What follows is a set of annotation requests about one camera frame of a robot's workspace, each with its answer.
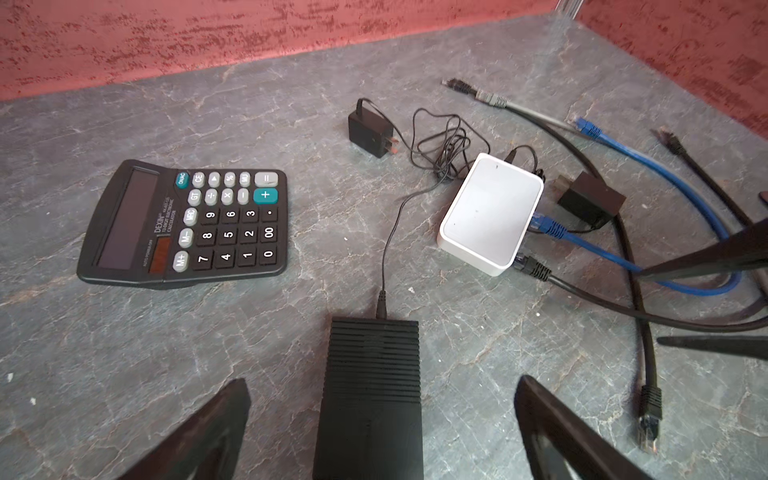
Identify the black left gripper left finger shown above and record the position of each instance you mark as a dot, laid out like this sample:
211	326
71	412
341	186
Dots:
206	445

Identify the white network switch box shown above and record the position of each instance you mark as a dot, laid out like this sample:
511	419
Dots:
490	215

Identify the black desk calculator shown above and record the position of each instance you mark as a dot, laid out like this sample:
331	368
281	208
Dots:
162	228

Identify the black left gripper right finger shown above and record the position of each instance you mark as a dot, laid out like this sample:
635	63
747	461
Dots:
559	444

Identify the black smartphone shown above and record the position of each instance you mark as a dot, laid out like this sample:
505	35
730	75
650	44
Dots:
370	424

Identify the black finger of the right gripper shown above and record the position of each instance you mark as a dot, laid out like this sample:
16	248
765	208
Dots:
744	251
755	347

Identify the black power adapter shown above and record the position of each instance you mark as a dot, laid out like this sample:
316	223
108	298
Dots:
371	130
589	199

